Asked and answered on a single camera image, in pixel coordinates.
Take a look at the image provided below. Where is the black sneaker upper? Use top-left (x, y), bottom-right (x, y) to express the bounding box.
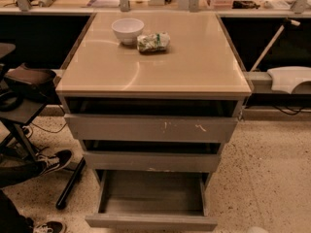
top-left (37, 150), bottom-right (73, 175)

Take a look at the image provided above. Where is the grey bottom drawer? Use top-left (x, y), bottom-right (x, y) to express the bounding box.
top-left (86, 170), bottom-right (217, 231)

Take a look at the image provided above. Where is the grey top drawer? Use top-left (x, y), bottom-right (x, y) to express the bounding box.
top-left (65, 99), bottom-right (238, 143)

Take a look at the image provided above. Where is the green white snack bag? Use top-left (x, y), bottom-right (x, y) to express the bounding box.
top-left (137, 32), bottom-right (170, 52)

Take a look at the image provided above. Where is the black sneaker lower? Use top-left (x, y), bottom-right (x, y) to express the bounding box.
top-left (32, 220), bottom-right (66, 233)

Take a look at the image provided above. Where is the grey middle drawer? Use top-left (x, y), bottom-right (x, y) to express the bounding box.
top-left (80, 140), bottom-right (224, 173)

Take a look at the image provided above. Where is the black sneaker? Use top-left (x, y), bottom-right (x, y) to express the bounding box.
top-left (32, 220), bottom-right (66, 233)
top-left (37, 150), bottom-right (73, 175)

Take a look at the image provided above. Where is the grey drawer cabinet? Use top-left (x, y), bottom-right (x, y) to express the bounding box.
top-left (55, 11), bottom-right (253, 189)

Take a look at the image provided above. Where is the grey drawer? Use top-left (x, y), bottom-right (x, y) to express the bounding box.
top-left (80, 140), bottom-right (224, 173)
top-left (86, 170), bottom-right (217, 231)
top-left (65, 99), bottom-right (238, 143)

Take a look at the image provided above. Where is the dark brown bag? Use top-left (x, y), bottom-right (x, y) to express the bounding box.
top-left (4, 64), bottom-right (56, 102)

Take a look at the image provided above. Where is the white ceramic bowl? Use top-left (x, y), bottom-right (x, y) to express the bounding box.
top-left (111, 18), bottom-right (145, 45)

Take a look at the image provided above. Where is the black trouser leg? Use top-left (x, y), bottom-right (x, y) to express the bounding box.
top-left (0, 160), bottom-right (45, 233)

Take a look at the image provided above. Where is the black floor cable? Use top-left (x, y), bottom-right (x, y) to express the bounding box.
top-left (30, 105), bottom-right (68, 135)

